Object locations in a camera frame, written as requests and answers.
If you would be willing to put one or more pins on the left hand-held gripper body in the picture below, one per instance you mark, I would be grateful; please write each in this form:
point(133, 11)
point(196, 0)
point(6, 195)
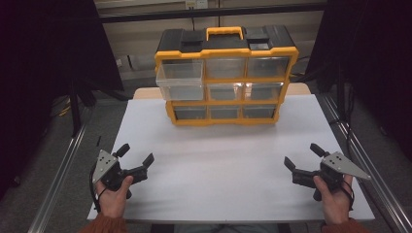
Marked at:
point(110, 171)

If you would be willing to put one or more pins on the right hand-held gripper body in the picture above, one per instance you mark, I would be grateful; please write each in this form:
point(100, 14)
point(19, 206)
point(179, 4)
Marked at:
point(330, 171)

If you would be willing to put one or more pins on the clear plastic drawer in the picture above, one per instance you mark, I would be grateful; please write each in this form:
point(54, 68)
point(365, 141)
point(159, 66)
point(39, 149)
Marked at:
point(180, 81)

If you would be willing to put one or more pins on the yellow and black drawer cabinet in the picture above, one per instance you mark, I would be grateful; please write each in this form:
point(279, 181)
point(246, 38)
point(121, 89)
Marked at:
point(226, 40)

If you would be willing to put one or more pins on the person's left hand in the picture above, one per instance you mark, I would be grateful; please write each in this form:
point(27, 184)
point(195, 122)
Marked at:
point(113, 200)

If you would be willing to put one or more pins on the person's right hand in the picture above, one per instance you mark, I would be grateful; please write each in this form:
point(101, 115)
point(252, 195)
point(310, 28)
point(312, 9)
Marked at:
point(335, 204)

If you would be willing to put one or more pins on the black metal stand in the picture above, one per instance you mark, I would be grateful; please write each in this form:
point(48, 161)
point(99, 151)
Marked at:
point(75, 110)

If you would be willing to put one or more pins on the group of closed clear drawers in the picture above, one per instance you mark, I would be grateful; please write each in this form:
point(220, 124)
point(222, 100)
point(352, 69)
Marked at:
point(246, 90)

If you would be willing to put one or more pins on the black curtain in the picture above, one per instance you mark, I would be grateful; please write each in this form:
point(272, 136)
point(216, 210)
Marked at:
point(372, 58)
point(42, 64)

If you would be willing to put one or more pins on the black horizontal bar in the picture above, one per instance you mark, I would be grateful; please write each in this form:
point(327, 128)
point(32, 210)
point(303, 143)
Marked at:
point(210, 13)

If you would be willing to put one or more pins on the metal floor rail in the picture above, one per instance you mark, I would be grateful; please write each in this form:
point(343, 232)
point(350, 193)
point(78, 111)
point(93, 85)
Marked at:
point(58, 181)
point(366, 155)

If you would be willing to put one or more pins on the white wall power outlet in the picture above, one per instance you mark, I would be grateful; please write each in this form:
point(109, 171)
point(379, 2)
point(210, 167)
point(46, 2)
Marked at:
point(196, 3)

